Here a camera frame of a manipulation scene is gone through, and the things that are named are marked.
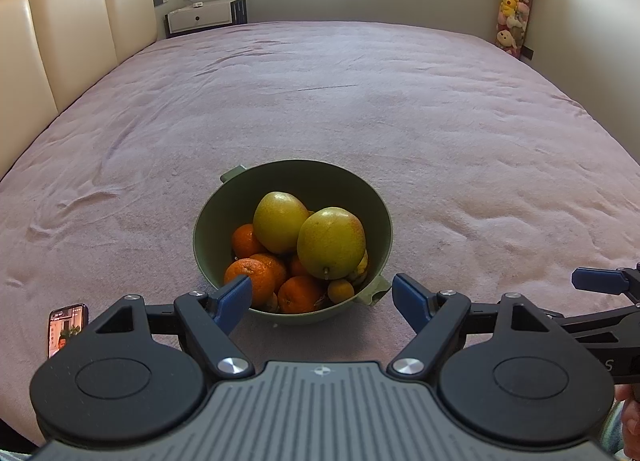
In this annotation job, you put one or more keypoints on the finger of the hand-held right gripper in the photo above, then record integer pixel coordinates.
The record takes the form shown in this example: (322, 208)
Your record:
(597, 280)
(610, 321)

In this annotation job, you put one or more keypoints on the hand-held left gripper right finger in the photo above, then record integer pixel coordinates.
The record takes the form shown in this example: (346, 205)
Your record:
(410, 298)

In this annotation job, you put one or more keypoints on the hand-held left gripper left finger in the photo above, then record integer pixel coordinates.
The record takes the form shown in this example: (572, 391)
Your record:
(232, 301)

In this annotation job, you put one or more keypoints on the small orange mandarin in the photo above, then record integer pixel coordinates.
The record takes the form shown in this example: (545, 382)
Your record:
(297, 267)

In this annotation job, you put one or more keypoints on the yellow-green pear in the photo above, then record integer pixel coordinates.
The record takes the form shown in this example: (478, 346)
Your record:
(280, 221)

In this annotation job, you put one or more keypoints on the yellow-green apple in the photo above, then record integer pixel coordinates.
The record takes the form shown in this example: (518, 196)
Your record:
(330, 243)

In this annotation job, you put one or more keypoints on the green plastic colander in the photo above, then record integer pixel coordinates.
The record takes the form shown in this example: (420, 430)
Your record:
(320, 181)

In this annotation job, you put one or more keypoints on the person's right hand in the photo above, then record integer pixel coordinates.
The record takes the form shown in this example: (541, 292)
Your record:
(631, 421)

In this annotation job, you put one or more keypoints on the teal patterned cloth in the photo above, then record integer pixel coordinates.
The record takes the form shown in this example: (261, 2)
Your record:
(607, 441)

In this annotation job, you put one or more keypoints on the black smartphone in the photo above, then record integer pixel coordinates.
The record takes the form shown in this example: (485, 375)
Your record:
(67, 328)

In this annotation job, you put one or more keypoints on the pink bedspread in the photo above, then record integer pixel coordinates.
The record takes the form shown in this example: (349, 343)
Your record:
(400, 116)

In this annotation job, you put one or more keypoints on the small black object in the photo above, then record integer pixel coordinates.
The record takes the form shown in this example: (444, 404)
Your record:
(527, 54)

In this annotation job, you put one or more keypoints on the white and black nightstand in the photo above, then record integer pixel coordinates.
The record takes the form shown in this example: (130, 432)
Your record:
(200, 18)

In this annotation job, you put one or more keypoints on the cream padded headboard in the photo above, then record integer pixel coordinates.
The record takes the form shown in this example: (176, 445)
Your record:
(75, 41)

